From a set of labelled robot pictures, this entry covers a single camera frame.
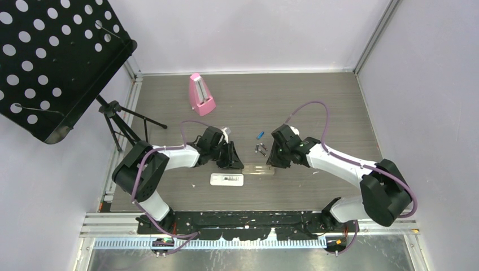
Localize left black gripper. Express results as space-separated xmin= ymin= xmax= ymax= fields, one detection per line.
xmin=209 ymin=141 xmax=243 ymax=170

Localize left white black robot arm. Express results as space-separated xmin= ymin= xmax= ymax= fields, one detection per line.
xmin=111 ymin=126 xmax=244 ymax=234

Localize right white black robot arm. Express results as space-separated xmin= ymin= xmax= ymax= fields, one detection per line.
xmin=267 ymin=124 xmax=413 ymax=232

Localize white remote control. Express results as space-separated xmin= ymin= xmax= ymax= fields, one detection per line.
xmin=210 ymin=173 xmax=244 ymax=187

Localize pink metronome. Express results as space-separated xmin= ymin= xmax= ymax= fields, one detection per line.
xmin=189 ymin=73 xmax=216 ymax=117

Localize black tripod stand legs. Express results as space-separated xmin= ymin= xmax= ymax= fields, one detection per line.
xmin=96 ymin=95 xmax=168 ymax=152

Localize black perforated music stand desk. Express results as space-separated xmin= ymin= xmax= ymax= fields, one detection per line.
xmin=1 ymin=1 xmax=137 ymax=145

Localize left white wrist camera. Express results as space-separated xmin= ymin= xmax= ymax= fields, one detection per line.
xmin=220 ymin=127 xmax=231 ymax=143

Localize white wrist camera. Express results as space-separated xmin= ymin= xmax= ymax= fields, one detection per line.
xmin=220 ymin=127 xmax=231 ymax=143
xmin=290 ymin=126 xmax=299 ymax=135

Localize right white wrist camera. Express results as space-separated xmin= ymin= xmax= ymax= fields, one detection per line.
xmin=290 ymin=126 xmax=299 ymax=135

